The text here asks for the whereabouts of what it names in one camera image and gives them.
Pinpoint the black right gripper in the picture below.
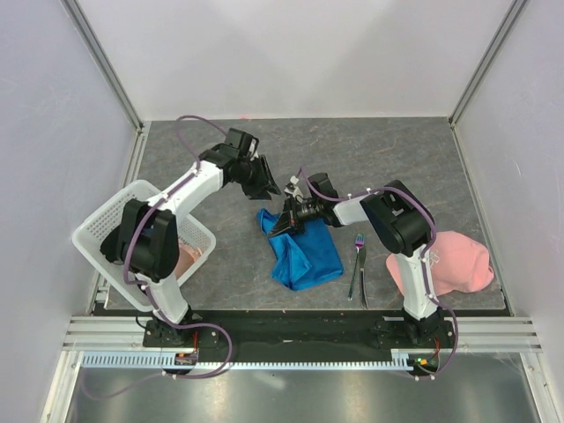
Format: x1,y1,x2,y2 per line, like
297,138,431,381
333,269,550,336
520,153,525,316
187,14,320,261
268,196,323,240

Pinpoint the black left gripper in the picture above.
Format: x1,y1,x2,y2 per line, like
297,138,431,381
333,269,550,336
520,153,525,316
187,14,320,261
235,156,280,201

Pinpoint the blue cloth napkin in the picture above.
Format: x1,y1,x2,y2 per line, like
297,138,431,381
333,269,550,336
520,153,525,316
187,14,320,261
268,219,344,291

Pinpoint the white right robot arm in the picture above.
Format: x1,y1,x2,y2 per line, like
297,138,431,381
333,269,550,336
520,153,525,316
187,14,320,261
268,173,438,347

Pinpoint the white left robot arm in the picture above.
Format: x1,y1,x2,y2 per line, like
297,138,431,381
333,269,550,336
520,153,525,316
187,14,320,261
115,137,281,346

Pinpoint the iridescent rainbow fork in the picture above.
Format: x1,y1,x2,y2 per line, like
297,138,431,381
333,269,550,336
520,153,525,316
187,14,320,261
347,234,365,301

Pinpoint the silver table knife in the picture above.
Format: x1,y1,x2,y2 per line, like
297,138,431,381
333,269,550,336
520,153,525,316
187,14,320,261
359,248,368,309

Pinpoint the pink cap in basket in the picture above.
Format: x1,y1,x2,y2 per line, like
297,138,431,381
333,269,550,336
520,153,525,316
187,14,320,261
174,242,202,278

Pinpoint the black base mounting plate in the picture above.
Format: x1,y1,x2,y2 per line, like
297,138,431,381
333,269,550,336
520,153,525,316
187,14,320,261
143,310,455,364

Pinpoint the black cloth in basket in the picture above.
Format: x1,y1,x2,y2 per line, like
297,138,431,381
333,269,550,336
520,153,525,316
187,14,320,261
100,226,123,264

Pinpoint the pink baseball cap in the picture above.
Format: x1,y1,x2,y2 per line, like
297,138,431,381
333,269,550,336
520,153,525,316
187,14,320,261
385,230,495,297

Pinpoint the white plastic perforated basket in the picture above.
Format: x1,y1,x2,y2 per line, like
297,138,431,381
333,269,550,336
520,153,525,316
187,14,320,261
72,180,216,312

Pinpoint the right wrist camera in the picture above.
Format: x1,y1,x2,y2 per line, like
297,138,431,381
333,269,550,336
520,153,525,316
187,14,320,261
284,173,339,203

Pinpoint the light blue cable duct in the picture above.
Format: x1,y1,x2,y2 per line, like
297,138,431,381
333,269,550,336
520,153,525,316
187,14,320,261
81,350,420,371

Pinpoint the left aluminium frame post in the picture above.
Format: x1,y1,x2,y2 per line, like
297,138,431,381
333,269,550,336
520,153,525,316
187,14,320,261
61,0,145,132

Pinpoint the aluminium frame post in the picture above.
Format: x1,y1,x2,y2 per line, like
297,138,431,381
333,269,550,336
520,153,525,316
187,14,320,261
61,0,145,132
448,0,529,130

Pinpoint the right aluminium frame post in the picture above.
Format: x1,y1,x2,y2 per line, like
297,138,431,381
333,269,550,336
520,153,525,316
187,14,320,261
448,0,529,130

